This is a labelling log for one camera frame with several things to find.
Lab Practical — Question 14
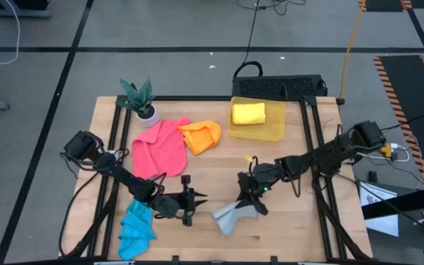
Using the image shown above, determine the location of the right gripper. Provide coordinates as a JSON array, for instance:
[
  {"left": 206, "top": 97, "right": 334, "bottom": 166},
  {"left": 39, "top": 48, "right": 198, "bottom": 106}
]
[{"left": 234, "top": 163, "right": 286, "bottom": 217}]

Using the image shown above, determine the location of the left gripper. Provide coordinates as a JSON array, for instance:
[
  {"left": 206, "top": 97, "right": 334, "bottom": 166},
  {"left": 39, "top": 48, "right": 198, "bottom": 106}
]
[{"left": 152, "top": 174, "right": 209, "bottom": 227}]

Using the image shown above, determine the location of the grey microfiber towel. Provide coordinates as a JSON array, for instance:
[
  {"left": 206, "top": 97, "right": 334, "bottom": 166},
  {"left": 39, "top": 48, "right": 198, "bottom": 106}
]
[{"left": 211, "top": 200, "right": 261, "bottom": 236}]

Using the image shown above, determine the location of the pink microfiber towel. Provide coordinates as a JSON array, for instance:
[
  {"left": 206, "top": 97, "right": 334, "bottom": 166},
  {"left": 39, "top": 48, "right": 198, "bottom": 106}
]
[{"left": 131, "top": 116, "right": 191, "bottom": 180}]

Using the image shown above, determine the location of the yellow microfiber towel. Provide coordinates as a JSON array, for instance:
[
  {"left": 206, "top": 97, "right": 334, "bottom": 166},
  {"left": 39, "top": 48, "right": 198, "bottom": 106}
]
[{"left": 231, "top": 102, "right": 267, "bottom": 126}]

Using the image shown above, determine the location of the orange microfiber towel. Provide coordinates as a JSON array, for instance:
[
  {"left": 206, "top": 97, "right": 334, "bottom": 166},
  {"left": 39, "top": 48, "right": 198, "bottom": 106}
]
[{"left": 177, "top": 120, "right": 223, "bottom": 156}]

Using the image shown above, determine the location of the blue microfiber towel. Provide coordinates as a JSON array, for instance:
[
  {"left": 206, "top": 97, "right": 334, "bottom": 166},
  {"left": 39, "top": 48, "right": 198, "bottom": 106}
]
[{"left": 118, "top": 198, "right": 158, "bottom": 261}]

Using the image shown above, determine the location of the yellow translucent plastic bin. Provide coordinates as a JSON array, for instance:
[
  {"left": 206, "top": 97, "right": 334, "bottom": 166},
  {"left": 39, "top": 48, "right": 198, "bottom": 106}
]
[{"left": 227, "top": 96, "right": 286, "bottom": 143}]

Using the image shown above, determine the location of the snake plant in white pot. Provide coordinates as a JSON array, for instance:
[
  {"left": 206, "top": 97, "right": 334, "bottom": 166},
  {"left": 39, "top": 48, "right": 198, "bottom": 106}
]
[{"left": 118, "top": 76, "right": 160, "bottom": 129}]

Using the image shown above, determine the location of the black perforated computer case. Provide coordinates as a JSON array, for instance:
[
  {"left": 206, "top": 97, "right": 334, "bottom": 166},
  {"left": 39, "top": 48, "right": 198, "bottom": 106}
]
[{"left": 231, "top": 74, "right": 328, "bottom": 99}]

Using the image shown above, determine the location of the white paper sheet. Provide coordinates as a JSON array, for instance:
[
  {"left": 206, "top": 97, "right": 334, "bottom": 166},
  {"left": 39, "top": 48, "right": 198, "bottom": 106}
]
[{"left": 358, "top": 181, "right": 400, "bottom": 237}]

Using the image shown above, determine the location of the black stand bar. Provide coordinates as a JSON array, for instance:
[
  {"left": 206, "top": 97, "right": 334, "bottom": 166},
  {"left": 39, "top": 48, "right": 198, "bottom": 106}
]
[{"left": 361, "top": 183, "right": 424, "bottom": 221}]

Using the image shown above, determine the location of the large hazard striped floor mat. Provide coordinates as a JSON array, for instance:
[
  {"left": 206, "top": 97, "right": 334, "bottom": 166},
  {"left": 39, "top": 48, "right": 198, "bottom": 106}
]
[{"left": 372, "top": 54, "right": 424, "bottom": 188}]

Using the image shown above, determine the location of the small hazard striped floor mat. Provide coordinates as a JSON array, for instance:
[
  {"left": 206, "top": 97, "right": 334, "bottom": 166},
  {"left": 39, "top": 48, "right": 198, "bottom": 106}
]
[{"left": 358, "top": 0, "right": 413, "bottom": 13}]

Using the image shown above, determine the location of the black aluminium table frame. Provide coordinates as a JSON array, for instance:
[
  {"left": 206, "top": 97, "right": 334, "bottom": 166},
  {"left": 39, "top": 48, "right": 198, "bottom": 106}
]
[{"left": 59, "top": 94, "right": 373, "bottom": 265}]

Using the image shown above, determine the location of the black hanging cable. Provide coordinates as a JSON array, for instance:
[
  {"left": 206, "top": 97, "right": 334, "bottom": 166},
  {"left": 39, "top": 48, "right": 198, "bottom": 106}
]
[{"left": 233, "top": 0, "right": 264, "bottom": 79}]

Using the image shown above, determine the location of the yellow hanging cable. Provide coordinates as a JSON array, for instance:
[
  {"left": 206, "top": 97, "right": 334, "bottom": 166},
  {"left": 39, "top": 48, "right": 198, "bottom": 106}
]
[{"left": 336, "top": 0, "right": 367, "bottom": 107}]

